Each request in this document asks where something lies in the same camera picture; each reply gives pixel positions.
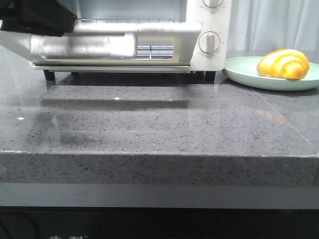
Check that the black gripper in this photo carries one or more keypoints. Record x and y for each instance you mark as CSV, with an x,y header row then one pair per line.
x,y
40,17

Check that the glass oven door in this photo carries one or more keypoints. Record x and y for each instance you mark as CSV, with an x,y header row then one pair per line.
x,y
104,44

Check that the golden croissant bread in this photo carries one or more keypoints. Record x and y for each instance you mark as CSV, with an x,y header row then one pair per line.
x,y
284,63

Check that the white toaster oven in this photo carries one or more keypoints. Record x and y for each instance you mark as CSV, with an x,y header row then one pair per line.
x,y
210,19

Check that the grey oven timer knob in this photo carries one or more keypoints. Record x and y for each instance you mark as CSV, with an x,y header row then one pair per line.
x,y
209,42

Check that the upper oven knob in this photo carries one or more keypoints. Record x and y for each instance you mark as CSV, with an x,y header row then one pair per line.
x,y
212,3

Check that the pale green plate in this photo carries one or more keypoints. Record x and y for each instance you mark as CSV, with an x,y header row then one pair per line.
x,y
245,70

